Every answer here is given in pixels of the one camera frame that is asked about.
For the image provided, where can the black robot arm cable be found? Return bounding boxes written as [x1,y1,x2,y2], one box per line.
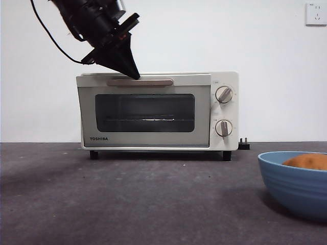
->
[30,0,86,64]

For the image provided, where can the glass oven door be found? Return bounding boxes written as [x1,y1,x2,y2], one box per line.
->
[76,73,212,149]

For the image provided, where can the white wall socket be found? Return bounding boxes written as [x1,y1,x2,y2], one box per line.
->
[305,2,327,27]

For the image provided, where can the wire oven rack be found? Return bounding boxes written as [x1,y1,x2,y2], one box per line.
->
[105,116,177,122]

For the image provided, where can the brown potato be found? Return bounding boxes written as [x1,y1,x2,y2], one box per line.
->
[282,153,327,171]

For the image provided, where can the beige oven door handle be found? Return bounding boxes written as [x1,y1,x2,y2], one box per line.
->
[107,79,173,87]

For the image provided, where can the blue bowl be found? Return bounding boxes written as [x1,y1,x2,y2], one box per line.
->
[257,151,327,222]

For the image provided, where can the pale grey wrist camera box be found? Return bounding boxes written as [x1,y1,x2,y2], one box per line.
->
[112,0,126,16]

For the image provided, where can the beige oven knob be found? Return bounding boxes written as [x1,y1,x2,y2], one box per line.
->
[215,120,233,137]
[216,86,233,104]

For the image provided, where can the white Toshiba toaster oven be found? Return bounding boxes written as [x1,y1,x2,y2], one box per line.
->
[76,71,240,161]

